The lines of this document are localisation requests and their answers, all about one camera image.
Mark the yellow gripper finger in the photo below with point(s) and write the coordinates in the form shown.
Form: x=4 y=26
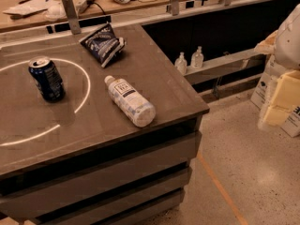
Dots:
x=287 y=93
x=275 y=116

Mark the white blue plastic bottle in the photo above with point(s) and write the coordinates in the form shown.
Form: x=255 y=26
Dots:
x=137 y=108

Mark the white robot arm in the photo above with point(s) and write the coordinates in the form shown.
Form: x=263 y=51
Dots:
x=284 y=44

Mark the small clear bottle right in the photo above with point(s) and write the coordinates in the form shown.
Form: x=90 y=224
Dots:
x=197 y=58

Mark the small clear bottle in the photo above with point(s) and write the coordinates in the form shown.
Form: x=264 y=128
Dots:
x=197 y=58
x=181 y=64

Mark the small clear bottle left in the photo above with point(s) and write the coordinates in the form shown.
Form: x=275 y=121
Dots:
x=181 y=64

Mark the grey metal shelf ledge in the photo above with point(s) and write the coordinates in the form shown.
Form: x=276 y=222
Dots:
x=224 y=65

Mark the dark blue chip bag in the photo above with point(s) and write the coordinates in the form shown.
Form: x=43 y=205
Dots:
x=103 y=44

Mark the dark wooden drawer cabinet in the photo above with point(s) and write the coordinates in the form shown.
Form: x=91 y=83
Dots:
x=80 y=160

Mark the dark blue soda can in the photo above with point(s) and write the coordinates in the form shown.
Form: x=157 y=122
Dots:
x=47 y=78

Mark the white bowl on desk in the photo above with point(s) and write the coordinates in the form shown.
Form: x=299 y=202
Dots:
x=55 y=12

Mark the white papers on desk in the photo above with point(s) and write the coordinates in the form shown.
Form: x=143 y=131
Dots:
x=27 y=7

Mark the grey metal bracket post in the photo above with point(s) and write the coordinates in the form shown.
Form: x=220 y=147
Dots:
x=72 y=17

